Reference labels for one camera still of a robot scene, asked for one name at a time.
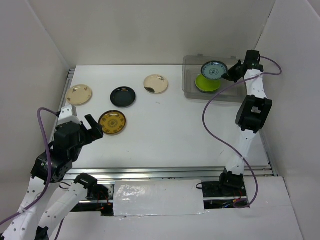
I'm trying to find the clear plastic bin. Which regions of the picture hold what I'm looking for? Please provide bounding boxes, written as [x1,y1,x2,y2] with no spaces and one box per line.
[182,54,247,103]

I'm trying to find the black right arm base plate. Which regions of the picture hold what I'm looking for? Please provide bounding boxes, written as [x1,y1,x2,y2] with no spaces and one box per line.
[195,181,247,199]

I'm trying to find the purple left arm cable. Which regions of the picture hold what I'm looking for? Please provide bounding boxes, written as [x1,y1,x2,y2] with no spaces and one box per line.
[0,107,66,240]

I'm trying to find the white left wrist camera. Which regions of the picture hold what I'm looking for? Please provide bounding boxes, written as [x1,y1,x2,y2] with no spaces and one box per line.
[57,105,79,125]

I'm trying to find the cream plate with black patch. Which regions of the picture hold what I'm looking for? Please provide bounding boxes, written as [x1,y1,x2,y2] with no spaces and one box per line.
[143,74,169,94]

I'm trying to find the lime green plate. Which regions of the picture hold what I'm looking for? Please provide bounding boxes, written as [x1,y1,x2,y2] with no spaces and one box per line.
[195,74,221,93]

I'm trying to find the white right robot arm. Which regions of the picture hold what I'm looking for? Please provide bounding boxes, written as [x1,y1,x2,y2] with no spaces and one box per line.
[217,50,273,196]

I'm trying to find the aluminium front rail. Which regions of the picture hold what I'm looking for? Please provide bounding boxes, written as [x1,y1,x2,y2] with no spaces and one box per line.
[62,166,276,181]

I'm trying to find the white foil-covered panel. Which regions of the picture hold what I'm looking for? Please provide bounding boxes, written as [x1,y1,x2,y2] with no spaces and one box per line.
[113,180,205,217]

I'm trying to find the blue floral plate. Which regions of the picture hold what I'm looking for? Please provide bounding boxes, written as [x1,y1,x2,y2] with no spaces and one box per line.
[200,61,228,80]

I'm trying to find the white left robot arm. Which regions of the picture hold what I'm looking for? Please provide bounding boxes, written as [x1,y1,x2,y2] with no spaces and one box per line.
[0,114,108,240]

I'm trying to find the black glossy plate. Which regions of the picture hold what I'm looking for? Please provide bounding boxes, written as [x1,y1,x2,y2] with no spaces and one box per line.
[110,86,136,108]

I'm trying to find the cream plate with brown motifs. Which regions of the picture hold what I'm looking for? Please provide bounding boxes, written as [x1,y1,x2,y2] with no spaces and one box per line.
[65,84,93,106]

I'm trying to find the yellow patterned plate brown rim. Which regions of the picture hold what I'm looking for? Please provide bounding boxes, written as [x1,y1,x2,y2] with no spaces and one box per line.
[98,110,127,135]

